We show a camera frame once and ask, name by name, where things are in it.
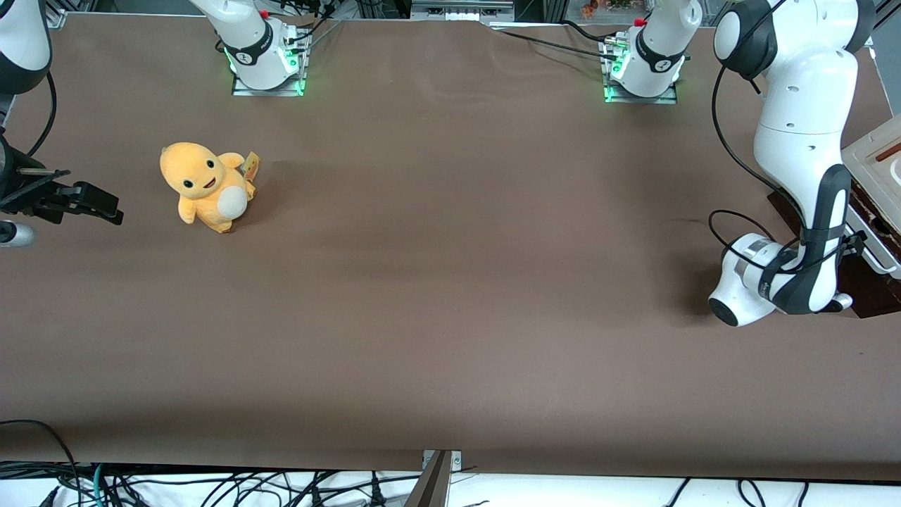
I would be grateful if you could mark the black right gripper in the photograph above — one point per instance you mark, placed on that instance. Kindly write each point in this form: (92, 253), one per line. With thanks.
(21, 192)

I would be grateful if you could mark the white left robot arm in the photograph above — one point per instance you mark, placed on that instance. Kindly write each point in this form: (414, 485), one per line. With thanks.
(799, 148)

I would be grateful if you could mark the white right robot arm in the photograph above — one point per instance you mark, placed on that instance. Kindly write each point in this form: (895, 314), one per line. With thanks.
(250, 42)

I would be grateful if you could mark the brown wooden drawer cabinet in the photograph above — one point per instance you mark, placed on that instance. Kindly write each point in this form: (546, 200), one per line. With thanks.
(873, 296)

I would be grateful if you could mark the white plastic tray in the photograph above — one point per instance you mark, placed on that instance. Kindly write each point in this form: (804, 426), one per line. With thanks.
(873, 151)

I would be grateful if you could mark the yellow plush toy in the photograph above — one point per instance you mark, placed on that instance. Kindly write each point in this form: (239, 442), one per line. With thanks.
(204, 179)

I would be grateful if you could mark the grey metal equipment box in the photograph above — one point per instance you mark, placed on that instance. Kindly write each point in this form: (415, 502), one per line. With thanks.
(461, 8)

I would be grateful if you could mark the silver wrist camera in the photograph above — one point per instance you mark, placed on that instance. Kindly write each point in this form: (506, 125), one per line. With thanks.
(841, 303)
(15, 234)

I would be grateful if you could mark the aluminium frame profile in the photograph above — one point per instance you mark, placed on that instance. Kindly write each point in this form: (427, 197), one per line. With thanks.
(56, 14)
(862, 34)

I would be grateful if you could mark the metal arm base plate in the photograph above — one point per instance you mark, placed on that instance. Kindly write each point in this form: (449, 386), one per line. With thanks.
(654, 100)
(243, 90)

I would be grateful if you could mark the aluminium mounting bracket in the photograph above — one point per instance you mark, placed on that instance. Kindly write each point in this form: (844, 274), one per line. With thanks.
(456, 459)

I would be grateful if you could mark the dark camera pole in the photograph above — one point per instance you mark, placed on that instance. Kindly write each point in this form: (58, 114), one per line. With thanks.
(431, 489)

